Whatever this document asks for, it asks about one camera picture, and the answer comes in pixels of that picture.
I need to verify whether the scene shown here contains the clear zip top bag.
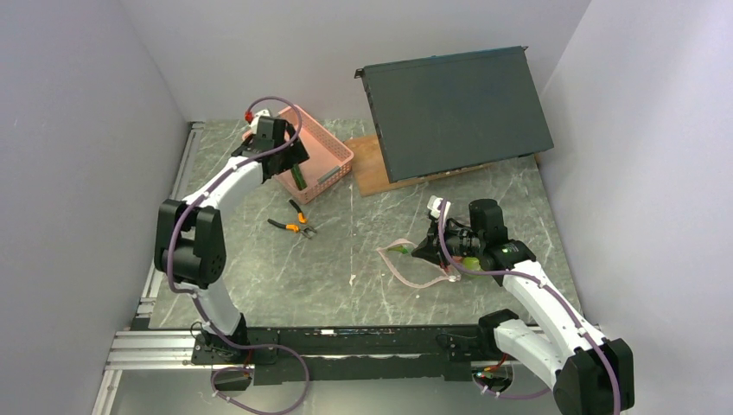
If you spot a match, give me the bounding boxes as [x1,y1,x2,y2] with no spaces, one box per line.
[369,238,485,291]

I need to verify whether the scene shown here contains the aluminium side rail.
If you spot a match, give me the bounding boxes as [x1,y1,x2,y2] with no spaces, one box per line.
[91,121,206,415]

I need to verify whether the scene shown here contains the dark grey metal chassis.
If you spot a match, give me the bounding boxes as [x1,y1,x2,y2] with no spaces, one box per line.
[354,46,554,182]

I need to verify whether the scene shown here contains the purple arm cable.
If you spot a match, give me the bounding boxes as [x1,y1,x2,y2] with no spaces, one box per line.
[166,96,310,415]
[436,200,622,415]

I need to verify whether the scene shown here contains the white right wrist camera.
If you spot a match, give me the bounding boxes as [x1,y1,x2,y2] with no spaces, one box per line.
[427,195,451,220]

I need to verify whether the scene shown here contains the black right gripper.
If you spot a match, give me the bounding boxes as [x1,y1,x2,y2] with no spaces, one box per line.
[411,217,484,269]

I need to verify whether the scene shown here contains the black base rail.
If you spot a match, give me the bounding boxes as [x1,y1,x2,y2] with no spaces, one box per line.
[191,324,513,392]

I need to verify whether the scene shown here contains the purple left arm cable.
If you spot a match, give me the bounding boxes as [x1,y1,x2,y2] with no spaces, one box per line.
[166,96,310,415]

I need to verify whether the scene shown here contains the brown wooden board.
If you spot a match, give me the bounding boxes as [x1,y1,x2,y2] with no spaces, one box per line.
[343,135,542,198]

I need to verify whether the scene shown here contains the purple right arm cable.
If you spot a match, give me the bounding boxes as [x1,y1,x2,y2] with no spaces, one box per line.
[436,200,622,415]

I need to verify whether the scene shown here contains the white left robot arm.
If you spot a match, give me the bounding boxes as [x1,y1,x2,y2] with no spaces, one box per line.
[154,115,309,363]

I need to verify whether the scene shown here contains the fake green bean pod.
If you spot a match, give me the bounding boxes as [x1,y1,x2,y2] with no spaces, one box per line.
[387,244,411,255]

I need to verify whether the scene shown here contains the orange handled pliers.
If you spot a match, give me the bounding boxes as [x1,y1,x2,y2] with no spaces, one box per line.
[266,199,317,239]

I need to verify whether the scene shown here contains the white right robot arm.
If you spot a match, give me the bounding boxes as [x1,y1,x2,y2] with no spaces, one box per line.
[411,196,635,414]

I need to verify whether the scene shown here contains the pink plastic basket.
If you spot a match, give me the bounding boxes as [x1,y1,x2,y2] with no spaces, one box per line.
[242,105,354,204]

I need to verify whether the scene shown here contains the fake green lime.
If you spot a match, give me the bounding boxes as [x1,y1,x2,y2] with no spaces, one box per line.
[461,257,482,271]

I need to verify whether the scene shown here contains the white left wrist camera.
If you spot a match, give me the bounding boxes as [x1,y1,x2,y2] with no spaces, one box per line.
[244,109,271,128]

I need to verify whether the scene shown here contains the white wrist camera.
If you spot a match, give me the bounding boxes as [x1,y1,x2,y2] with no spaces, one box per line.
[427,195,451,220]
[244,109,271,128]

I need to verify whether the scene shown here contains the fake green cucumber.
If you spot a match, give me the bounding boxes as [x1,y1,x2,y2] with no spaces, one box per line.
[290,164,308,191]

